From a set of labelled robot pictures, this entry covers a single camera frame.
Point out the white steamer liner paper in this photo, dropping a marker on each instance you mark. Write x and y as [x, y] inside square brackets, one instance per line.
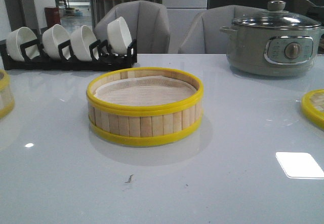
[145, 91]

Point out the glass pot lid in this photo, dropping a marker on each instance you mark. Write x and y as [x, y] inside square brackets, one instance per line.
[276, 17]

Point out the bamboo steamer lid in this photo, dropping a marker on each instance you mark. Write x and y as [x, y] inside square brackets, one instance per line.
[312, 107]

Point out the grey chair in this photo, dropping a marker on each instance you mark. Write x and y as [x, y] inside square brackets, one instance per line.
[204, 35]
[148, 23]

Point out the black bowl rack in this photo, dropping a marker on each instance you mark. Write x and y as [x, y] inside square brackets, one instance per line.
[102, 57]

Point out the right grey chair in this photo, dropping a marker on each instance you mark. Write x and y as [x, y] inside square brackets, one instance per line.
[204, 35]

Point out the left grey chair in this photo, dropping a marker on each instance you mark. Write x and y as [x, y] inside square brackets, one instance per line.
[148, 23]

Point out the white bowl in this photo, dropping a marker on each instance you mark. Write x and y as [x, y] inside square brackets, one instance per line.
[119, 35]
[15, 39]
[52, 37]
[80, 40]

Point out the red bin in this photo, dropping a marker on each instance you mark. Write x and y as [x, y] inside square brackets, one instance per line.
[52, 16]

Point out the grey-green electric pot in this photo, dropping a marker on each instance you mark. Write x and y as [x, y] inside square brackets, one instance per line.
[272, 52]

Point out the white cabinet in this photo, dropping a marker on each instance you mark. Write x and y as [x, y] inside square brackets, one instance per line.
[181, 13]

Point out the bamboo steamer tier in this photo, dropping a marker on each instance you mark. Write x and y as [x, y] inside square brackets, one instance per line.
[145, 125]
[7, 98]

